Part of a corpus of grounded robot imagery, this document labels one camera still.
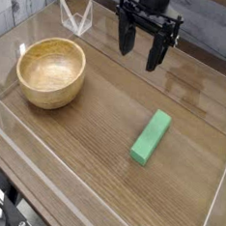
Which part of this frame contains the green rectangular block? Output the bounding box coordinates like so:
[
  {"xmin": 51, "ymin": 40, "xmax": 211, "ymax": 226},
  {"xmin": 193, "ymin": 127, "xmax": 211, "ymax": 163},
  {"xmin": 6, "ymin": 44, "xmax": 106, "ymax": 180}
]
[{"xmin": 129, "ymin": 109, "xmax": 172, "ymax": 166}]

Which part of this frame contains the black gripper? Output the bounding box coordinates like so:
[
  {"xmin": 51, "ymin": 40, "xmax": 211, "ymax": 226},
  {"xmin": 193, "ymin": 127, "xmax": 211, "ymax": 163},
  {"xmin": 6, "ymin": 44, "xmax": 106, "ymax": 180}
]
[{"xmin": 117, "ymin": 0, "xmax": 184, "ymax": 71}]

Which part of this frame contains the wooden bowl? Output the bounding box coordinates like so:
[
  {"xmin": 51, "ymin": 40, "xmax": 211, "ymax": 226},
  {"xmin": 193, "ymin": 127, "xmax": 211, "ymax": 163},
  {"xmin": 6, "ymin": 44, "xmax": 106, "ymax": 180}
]
[{"xmin": 15, "ymin": 37, "xmax": 87, "ymax": 110}]

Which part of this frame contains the clear acrylic wall panel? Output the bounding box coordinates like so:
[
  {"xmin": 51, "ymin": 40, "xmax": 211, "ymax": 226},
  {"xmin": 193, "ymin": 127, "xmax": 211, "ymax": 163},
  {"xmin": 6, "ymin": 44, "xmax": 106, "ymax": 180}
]
[{"xmin": 0, "ymin": 99, "xmax": 130, "ymax": 226}]

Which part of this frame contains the clear acrylic corner bracket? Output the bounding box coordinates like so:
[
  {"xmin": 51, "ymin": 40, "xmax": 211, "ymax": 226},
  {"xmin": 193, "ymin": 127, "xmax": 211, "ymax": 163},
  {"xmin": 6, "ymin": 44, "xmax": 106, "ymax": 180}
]
[{"xmin": 60, "ymin": 0, "xmax": 93, "ymax": 37}]

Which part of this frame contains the black metal bracket with bolt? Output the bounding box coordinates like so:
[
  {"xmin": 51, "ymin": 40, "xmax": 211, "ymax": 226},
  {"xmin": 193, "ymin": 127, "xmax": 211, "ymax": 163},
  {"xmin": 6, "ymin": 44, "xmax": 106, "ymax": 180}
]
[{"xmin": 3, "ymin": 196, "xmax": 31, "ymax": 226}]

